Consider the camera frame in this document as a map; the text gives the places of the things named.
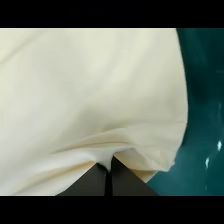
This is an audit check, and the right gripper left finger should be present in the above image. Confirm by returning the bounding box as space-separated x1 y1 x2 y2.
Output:
57 162 108 197

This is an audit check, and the cream garment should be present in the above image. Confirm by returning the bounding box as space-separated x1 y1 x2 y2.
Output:
0 28 190 197

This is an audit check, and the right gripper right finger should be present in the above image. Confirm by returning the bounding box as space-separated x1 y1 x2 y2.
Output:
106 155 161 197

